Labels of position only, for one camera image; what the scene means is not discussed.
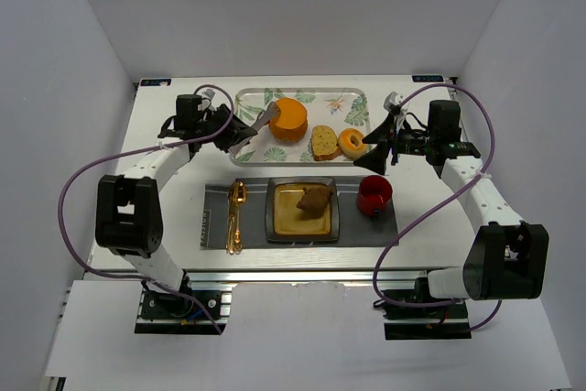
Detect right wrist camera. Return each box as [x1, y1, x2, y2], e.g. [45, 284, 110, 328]
[384, 92, 406, 117]

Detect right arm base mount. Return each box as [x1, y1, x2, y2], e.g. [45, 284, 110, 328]
[373, 277, 472, 341]

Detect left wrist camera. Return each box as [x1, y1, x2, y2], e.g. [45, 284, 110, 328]
[199, 88, 216, 113]

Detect silver metal tongs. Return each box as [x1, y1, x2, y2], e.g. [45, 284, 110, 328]
[228, 102, 281, 157]

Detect aluminium table rail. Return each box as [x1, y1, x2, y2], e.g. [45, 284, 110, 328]
[182, 266, 448, 286]

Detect leaf pattern serving tray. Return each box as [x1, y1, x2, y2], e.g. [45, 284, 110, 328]
[232, 87, 371, 167]

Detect square brown ceramic plate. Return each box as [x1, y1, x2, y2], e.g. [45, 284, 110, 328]
[266, 177, 340, 244]

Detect orange glazed donut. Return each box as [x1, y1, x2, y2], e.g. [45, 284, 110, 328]
[338, 128, 368, 159]

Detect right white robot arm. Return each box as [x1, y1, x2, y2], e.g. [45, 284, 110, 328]
[354, 98, 549, 302]

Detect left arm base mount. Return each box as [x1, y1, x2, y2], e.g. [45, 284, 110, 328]
[134, 274, 235, 336]

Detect red enamel mug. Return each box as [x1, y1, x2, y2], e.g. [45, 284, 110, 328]
[356, 175, 393, 219]

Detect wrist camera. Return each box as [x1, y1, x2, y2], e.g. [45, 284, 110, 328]
[199, 88, 216, 113]
[384, 92, 406, 117]

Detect grey striped placemat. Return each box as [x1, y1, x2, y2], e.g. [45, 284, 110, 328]
[199, 174, 400, 250]

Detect round orange cake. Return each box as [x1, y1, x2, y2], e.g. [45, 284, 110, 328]
[268, 97, 309, 143]

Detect speckled bread slice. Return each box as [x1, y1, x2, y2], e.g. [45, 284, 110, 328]
[310, 125, 342, 161]

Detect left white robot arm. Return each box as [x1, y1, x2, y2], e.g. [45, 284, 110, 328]
[95, 93, 266, 291]

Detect gold spoon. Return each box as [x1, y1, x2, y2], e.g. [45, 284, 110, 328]
[233, 181, 247, 254]

